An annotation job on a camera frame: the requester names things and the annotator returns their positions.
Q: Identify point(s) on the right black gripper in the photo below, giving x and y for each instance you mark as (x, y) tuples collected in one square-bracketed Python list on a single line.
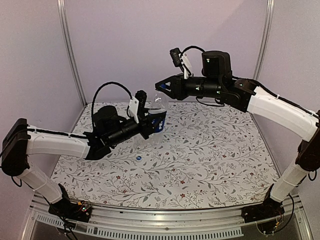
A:
[(177, 89)]

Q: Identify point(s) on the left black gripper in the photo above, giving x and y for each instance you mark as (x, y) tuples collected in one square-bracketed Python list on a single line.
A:
[(146, 126)]

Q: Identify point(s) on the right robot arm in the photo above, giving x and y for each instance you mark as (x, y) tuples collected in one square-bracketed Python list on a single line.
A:
[(250, 96)]

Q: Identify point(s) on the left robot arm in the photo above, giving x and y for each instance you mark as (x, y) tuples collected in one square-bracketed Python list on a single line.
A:
[(109, 130)]

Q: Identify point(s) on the floral patterned table mat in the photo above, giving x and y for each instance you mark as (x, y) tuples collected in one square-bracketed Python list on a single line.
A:
[(209, 157)]

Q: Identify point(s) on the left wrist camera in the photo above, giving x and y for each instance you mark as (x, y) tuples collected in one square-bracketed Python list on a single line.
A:
[(136, 107)]

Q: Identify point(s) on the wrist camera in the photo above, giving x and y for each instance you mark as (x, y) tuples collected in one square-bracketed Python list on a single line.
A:
[(136, 107), (180, 60)]

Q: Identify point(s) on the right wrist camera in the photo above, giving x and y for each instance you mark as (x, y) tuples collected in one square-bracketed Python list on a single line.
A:
[(180, 60)]

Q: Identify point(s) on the left aluminium frame post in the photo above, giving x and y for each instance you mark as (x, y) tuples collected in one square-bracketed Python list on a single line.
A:
[(61, 6)]

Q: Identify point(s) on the aluminium frame post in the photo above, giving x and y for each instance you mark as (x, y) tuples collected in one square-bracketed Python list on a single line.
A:
[(61, 6), (265, 38)]

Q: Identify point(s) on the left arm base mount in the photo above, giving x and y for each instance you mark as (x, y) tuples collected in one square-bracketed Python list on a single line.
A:
[(80, 211)]

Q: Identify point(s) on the right aluminium frame post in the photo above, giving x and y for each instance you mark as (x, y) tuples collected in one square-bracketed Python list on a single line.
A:
[(265, 38)]

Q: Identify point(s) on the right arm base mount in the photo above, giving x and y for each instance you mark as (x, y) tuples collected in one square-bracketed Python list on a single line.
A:
[(269, 208)]

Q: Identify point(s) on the aluminium front rail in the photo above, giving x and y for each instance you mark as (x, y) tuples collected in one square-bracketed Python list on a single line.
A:
[(124, 223)]

